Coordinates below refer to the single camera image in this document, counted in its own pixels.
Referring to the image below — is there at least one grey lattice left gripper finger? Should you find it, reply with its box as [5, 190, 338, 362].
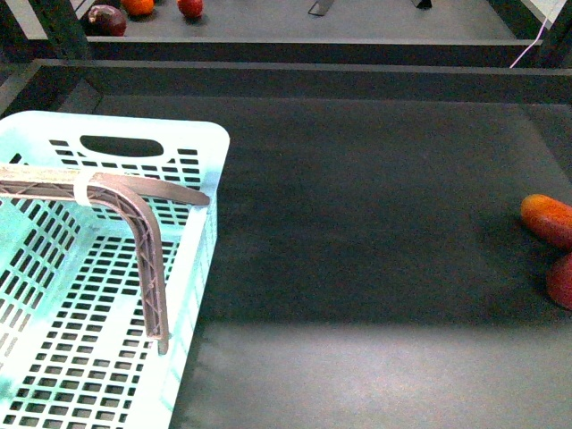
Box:
[1, 164, 210, 355]

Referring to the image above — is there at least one light blue plastic basket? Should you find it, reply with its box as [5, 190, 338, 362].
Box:
[1, 111, 230, 428]

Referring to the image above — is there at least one red yellow apple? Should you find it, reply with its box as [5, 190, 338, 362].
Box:
[546, 254, 572, 310]

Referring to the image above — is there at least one white zip tie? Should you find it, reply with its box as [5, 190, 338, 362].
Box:
[72, 169, 100, 207]

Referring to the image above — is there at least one dark purple fruit front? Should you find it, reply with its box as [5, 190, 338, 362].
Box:
[88, 4, 127, 37]

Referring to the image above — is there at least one orange round fruit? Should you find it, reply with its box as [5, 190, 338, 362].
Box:
[121, 0, 155, 17]

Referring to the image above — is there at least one black far display tray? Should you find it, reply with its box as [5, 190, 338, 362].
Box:
[17, 0, 544, 63]

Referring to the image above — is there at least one black display tray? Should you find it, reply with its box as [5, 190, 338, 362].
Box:
[1, 61, 571, 428]
[17, 0, 544, 63]

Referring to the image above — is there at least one red round fruit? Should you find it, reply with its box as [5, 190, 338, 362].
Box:
[177, 0, 204, 19]

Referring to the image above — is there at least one black near display tray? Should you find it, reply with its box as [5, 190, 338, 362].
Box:
[1, 61, 571, 428]

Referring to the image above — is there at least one black triangular divider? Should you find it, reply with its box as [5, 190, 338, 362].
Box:
[411, 0, 433, 10]

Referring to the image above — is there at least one elongated red orange mango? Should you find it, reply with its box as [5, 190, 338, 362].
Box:
[520, 194, 571, 251]

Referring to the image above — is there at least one white hanging cable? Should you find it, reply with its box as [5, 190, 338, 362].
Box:
[509, 17, 550, 69]

